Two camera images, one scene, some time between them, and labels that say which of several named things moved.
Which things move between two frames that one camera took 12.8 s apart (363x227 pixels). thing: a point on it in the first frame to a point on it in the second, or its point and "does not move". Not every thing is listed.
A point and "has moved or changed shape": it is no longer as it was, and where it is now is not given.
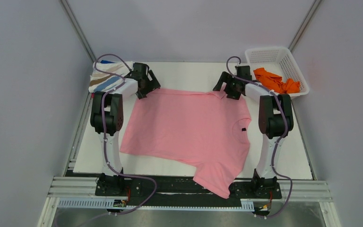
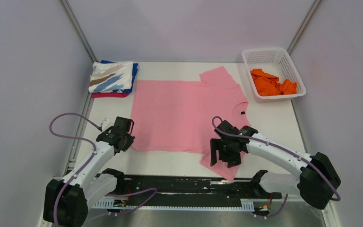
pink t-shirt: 204,129 has moved or changed shape
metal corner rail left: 78,30 does not move
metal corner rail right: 305,25 does not move
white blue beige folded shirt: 107,76 does not move
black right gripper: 227,78 to 216,144
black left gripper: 153,85 to 129,141
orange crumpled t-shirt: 275,82 does not move
